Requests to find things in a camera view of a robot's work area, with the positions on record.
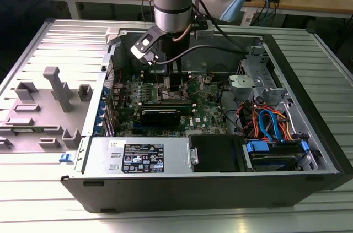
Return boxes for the black graphics card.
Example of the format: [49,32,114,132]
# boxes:
[140,109,182,127]

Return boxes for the silver metal disk bay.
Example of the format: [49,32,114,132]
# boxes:
[228,45,293,107]

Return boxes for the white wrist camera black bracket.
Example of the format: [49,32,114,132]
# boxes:
[130,25,166,66]

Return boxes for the thin red wire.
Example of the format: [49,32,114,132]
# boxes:
[108,68,124,85]

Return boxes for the blue data cable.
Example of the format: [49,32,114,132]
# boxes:
[258,108,285,143]

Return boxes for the CPU socket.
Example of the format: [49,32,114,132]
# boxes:
[156,81,192,103]

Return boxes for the black RAM slot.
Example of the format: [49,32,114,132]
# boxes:
[141,75,193,80]
[141,73,193,78]
[141,70,193,75]
[141,78,193,84]

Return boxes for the black PC case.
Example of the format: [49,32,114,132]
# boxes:
[60,26,353,214]

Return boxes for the metal socket cover frame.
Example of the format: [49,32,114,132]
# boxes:
[183,76,207,99]

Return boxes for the hard disk in blue carrier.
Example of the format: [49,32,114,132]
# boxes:
[242,139,310,172]

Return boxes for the blue network cable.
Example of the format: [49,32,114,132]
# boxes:
[259,0,276,21]

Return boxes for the silver power supply box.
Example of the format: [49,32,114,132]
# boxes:
[82,136,191,175]

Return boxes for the brown curved hose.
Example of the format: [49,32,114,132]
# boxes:
[172,25,191,43]

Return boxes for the black plastic shroud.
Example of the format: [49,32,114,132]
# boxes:
[189,134,245,173]

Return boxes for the orange power wire bundle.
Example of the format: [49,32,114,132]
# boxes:
[238,100,300,142]

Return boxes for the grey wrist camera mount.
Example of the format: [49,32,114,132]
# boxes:
[192,20,215,40]

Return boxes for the blue card retainer clips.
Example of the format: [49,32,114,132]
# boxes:
[95,89,110,137]

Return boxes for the silver square CPU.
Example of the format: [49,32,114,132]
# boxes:
[161,89,185,100]

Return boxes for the grey parts rack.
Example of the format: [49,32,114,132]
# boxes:
[0,66,93,153]

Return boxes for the black rating label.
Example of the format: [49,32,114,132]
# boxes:
[122,143,165,174]

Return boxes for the thick black cable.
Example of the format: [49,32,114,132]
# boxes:
[219,83,243,136]

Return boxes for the green motherboard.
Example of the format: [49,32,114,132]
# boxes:
[114,71,230,138]

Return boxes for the thin black wire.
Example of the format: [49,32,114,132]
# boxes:
[206,63,230,77]

